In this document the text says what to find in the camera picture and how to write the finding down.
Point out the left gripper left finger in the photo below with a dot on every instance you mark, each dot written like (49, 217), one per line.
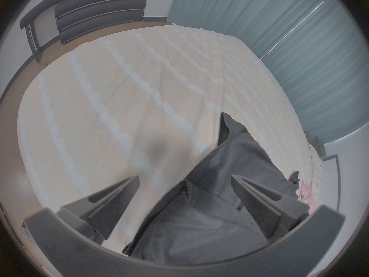
(106, 209)

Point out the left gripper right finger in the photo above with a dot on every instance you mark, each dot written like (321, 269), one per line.
(268, 209)

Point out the black T-shirt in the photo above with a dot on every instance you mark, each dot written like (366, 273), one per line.
(207, 218)

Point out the pile of clothes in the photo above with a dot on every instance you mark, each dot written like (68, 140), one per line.
(306, 196)

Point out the bed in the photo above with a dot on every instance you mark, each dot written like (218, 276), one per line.
(129, 102)

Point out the white printed pillow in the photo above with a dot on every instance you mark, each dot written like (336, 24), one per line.
(315, 166)

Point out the grey bedside table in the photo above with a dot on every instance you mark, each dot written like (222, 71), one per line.
(315, 143)

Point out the blue-green curtain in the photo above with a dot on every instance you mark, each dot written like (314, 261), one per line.
(325, 82)
(230, 7)

